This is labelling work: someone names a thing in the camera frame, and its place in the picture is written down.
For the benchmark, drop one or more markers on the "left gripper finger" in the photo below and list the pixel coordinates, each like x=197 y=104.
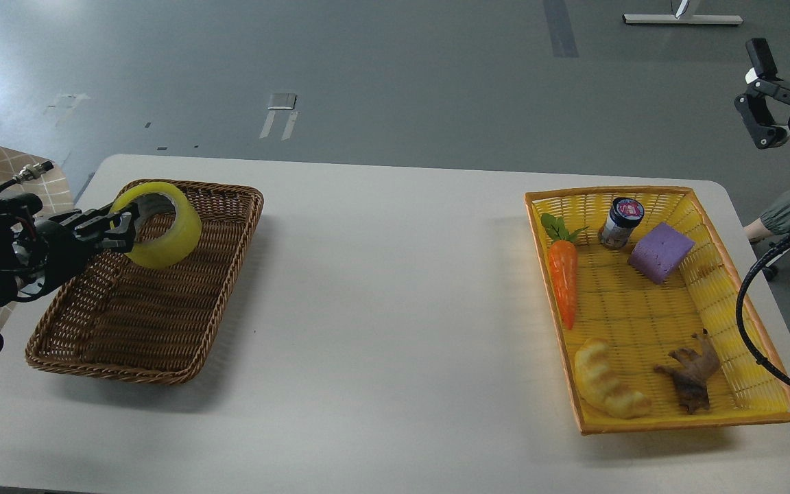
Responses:
x=93 y=221
x=117 y=241

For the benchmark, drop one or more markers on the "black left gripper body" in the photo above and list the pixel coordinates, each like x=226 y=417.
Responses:
x=62 y=254

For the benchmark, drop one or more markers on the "yellow tape roll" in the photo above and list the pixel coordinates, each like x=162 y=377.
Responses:
x=158 y=201

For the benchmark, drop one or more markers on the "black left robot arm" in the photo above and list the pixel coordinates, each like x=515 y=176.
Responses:
x=39 y=254

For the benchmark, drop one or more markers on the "brown wicker basket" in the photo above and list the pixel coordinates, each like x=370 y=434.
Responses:
x=121 y=320

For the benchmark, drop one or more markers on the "white metal stand base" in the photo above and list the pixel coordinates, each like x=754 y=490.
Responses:
x=683 y=13

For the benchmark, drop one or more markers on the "small jar blue lid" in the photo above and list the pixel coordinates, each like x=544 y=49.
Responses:
x=624 y=215

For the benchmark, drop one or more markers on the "purple sponge block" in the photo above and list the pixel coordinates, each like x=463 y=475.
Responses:
x=660 y=252

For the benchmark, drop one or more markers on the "yellow plastic basket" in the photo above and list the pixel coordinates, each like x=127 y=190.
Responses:
x=642 y=321

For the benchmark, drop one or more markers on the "orange toy carrot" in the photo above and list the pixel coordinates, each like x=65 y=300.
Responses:
x=563 y=261

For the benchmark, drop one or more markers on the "brown toy animal figure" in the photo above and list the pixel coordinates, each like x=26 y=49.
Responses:
x=690 y=377

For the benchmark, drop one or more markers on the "toy croissant bread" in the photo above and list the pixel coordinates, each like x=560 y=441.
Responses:
x=602 y=387

